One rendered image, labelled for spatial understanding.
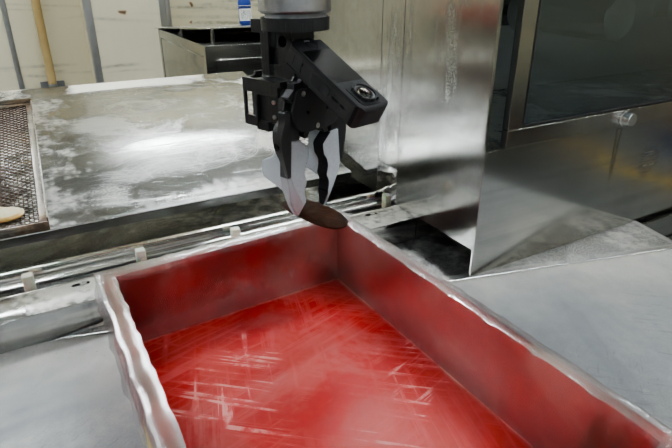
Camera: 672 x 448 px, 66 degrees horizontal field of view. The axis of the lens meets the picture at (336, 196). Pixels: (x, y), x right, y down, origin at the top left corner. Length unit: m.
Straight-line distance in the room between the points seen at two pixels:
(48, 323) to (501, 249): 0.61
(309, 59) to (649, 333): 0.53
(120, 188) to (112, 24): 3.25
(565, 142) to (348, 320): 0.41
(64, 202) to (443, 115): 0.60
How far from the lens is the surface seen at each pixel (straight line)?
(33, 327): 0.72
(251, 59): 2.53
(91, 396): 0.64
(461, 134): 0.75
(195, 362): 0.64
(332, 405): 0.57
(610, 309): 0.79
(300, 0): 0.53
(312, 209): 0.60
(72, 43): 4.43
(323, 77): 0.51
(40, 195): 0.95
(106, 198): 0.92
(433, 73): 0.78
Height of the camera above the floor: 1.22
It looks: 23 degrees down
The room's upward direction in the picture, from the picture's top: straight up
